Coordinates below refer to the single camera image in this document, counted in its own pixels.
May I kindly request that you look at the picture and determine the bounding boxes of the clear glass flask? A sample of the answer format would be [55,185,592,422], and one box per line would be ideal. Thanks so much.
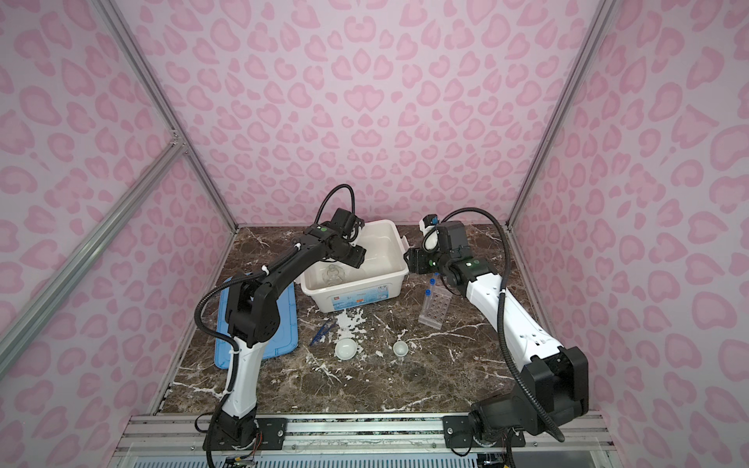
[322,264,345,287]

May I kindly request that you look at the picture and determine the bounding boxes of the clear test tube rack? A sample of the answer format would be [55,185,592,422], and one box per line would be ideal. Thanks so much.
[419,286,453,330]

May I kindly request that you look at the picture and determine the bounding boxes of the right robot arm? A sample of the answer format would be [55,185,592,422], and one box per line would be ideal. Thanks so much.
[404,214,589,449]

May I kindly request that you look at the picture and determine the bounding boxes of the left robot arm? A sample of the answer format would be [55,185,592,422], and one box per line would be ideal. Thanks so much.
[194,209,366,466]

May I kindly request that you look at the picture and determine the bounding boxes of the white plastic storage bin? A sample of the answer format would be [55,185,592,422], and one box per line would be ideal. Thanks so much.
[298,220,409,313]

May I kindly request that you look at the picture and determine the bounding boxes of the blue plastic tweezers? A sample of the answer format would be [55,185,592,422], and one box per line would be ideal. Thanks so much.
[309,320,337,346]

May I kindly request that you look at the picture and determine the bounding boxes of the white funnel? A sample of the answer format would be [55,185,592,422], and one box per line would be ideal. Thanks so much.
[335,339,358,361]

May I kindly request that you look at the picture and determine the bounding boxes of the blue plastic bin lid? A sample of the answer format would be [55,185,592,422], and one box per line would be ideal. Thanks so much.
[214,281,298,370]

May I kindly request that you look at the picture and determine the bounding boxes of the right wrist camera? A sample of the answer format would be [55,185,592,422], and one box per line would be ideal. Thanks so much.
[419,214,439,252]

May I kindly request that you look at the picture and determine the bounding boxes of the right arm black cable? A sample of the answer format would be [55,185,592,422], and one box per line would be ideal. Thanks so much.
[422,207,566,443]

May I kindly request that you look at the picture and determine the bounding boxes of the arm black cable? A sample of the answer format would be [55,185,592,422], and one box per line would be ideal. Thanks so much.
[422,207,566,443]
[194,183,357,468]

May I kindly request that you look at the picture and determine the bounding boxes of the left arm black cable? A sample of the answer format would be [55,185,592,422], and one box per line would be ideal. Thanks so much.
[194,183,357,468]

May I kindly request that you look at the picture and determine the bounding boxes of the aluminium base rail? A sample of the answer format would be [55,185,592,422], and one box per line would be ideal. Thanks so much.
[107,411,612,468]

